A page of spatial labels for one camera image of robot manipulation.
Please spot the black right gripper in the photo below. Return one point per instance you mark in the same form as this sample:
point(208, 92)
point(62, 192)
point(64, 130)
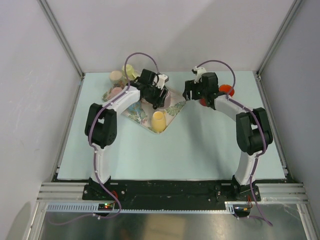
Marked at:
point(190, 85)

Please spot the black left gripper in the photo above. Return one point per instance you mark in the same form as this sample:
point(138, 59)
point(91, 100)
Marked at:
point(158, 101)

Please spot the red mug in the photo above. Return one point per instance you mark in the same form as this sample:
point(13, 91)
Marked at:
point(203, 102)

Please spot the orange mug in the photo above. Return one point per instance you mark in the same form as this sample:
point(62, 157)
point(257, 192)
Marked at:
point(227, 89)

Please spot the purple mug black handle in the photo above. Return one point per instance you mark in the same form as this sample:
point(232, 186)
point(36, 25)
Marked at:
point(167, 101)

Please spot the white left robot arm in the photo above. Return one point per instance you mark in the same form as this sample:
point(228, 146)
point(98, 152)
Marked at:
point(101, 126)

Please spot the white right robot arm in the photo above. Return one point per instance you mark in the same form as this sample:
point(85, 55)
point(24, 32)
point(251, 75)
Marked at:
point(253, 130)

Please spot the pale yellow green mug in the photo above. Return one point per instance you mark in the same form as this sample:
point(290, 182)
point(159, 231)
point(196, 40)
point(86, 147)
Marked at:
point(129, 72)

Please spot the pink octagonal mug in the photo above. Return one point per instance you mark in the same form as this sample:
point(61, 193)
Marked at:
point(113, 92)

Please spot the beige mug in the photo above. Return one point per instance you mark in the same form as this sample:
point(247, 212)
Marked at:
point(116, 77)

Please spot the leaf pattern serving tray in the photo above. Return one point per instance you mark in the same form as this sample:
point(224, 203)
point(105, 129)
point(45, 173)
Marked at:
point(141, 112)

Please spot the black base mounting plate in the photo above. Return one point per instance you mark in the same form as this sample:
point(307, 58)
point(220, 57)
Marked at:
point(171, 195)

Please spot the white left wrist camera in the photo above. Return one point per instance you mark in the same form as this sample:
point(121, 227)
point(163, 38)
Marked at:
point(160, 80)

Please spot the grey slotted cable duct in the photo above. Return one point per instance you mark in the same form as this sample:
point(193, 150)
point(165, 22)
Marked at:
point(227, 208)

